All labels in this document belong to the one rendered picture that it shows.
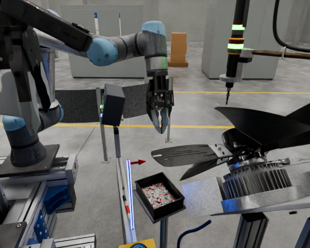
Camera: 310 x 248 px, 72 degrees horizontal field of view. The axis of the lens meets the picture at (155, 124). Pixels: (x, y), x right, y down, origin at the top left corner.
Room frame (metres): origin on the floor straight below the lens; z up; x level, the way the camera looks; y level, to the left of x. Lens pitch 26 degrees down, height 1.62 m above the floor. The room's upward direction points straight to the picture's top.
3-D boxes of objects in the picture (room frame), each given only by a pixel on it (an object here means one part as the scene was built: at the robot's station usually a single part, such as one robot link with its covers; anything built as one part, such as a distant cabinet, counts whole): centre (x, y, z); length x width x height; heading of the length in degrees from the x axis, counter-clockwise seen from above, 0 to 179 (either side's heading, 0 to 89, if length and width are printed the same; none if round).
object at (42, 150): (0.84, 0.60, 1.09); 0.15 x 0.15 x 0.10
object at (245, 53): (0.68, -0.25, 1.50); 0.09 x 0.07 x 0.10; 49
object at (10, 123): (0.85, 0.60, 1.20); 0.13 x 0.12 x 0.14; 157
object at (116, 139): (1.12, 0.23, 0.96); 0.03 x 0.03 x 0.20; 14
